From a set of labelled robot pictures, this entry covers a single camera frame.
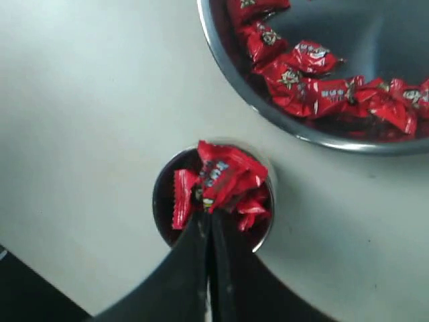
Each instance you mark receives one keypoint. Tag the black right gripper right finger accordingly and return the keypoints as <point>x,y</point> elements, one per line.
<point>242,288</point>

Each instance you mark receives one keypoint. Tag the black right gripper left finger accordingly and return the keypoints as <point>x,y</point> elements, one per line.
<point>177,289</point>

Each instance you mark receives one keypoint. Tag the red candy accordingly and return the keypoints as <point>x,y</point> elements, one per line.
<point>253,208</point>
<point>184,181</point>
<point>329,97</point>
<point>287,87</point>
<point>227,171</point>

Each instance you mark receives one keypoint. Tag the stainless steel cup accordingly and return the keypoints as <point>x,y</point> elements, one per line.
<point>163,193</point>

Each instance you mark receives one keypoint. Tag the round stainless steel plate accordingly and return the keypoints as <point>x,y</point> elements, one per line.
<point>387,39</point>

